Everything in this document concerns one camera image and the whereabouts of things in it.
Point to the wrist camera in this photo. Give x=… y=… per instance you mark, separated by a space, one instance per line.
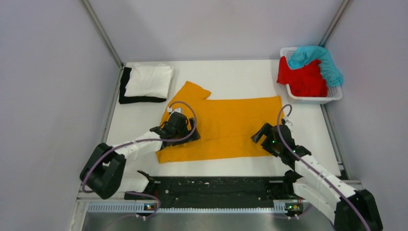
x=286 y=121
x=171 y=110

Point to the white plastic basket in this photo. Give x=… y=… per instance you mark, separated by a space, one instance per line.
x=334 y=93

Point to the folded white t shirt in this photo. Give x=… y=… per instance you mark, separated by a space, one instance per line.
x=149 y=80

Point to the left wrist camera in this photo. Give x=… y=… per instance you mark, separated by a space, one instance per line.
x=171 y=110

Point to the red t shirt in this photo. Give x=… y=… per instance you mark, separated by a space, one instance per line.
x=304 y=82

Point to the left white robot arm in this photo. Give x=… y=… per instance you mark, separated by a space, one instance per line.
x=104 y=171

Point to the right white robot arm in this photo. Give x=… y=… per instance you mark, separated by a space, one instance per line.
x=347 y=208

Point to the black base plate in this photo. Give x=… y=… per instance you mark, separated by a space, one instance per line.
x=221 y=192

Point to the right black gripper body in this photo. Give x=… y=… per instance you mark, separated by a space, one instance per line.
x=272 y=147

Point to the aluminium frame rail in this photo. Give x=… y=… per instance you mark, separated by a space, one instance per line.
x=118 y=214

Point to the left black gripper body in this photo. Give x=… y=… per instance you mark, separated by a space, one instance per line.
x=182 y=133

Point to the yellow t shirt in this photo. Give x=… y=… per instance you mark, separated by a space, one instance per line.
x=225 y=126

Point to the folded black t shirt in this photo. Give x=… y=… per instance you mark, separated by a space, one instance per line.
x=134 y=99

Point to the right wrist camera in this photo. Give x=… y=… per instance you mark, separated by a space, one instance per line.
x=286 y=121

